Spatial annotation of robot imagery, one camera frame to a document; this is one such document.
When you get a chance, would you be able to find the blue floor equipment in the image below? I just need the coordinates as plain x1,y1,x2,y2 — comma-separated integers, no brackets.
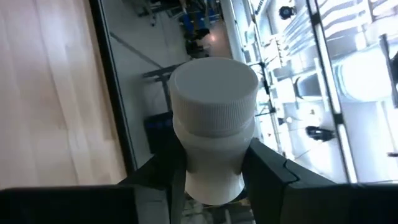
178,7,218,40

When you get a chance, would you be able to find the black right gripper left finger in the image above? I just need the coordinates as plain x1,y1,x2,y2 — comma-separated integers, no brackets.
0,136,188,224

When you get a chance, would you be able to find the overhead beam with light strips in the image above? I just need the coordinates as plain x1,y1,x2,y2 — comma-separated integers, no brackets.
306,0,358,184

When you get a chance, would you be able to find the black overhead bracket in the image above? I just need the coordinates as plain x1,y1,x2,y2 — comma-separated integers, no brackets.
378,33,398,108

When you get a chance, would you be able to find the black floor box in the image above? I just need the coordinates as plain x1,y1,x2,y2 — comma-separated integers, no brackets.
144,111,175,154

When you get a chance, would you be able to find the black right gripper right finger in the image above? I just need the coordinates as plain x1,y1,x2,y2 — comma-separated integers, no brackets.
241,138,398,224

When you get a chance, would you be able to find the silver ventilation duct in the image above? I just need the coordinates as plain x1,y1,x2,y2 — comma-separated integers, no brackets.
337,54,398,102

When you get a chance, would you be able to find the black ceiling spotlight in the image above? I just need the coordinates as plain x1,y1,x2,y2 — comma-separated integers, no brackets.
305,125,336,142
278,5,296,20

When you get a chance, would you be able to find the white plastic pill bottle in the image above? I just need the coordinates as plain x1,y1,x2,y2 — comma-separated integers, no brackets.
169,57,259,206

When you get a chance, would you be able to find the black table edge rail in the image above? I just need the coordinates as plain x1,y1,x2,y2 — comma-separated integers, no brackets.
88,0,138,175

